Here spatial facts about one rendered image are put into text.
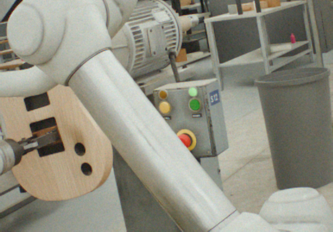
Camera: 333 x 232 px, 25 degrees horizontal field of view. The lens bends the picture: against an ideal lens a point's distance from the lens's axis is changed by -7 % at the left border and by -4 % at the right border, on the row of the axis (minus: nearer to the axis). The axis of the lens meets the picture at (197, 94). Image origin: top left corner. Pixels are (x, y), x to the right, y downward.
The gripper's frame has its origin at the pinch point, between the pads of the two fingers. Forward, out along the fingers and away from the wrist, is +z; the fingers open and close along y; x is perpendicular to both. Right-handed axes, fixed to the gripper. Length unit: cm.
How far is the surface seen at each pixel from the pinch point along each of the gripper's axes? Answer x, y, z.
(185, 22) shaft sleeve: 20, 11, 83
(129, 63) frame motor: 12.0, 18.8, 25.0
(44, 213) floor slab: -68, -216, 245
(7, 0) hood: 39.0, 5.5, -6.0
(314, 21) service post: 1, -50, 438
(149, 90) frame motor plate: 2.8, 17.7, 33.1
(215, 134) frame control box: -13.3, 38.4, 23.4
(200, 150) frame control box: -16.3, 33.5, 21.4
